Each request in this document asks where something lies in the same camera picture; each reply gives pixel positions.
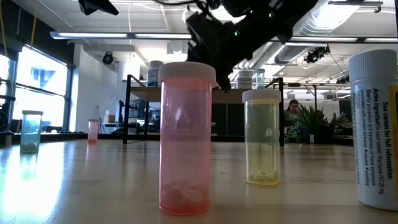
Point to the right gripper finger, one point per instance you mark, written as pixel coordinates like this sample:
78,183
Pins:
226,76

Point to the black ceiling spotlight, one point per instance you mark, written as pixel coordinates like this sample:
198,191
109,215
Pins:
317,54
107,58

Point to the black ceiling track light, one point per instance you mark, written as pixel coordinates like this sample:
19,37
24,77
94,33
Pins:
354,2

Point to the small wooden shelf table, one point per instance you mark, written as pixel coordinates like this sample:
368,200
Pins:
146,94

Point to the person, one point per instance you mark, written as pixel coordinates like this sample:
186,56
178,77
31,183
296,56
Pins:
292,109

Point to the large white supplement bottle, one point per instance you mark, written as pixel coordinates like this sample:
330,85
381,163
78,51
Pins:
244,80

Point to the black computer monitor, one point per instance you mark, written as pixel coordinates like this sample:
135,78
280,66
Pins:
345,109

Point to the tall pink pill bottle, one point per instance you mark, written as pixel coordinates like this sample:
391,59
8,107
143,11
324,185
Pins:
185,140

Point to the long ceiling light strip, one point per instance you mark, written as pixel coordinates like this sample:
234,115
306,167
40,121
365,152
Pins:
326,39
93,35

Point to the teal translucent pill bottle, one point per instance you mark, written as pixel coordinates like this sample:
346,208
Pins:
260,78
31,133

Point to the large window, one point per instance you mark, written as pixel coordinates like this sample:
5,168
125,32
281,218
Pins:
40,93

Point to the yellow pill bottle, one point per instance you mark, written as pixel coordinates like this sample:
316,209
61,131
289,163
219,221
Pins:
261,140

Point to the white Dramamine bottle yellow label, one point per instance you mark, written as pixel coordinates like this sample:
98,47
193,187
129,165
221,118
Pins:
373,140

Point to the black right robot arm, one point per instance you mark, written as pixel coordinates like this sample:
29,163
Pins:
280,15

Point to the white bottle blue label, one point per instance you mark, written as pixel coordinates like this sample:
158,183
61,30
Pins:
153,74

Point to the silver ventilation duct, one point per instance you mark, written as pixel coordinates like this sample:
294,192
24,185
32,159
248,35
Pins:
329,18

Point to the green potted plant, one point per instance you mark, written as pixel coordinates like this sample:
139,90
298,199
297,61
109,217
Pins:
308,121

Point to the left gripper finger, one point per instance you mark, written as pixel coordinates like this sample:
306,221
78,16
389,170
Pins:
98,6

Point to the short red pill bottle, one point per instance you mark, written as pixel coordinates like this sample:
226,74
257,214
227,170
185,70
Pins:
93,130

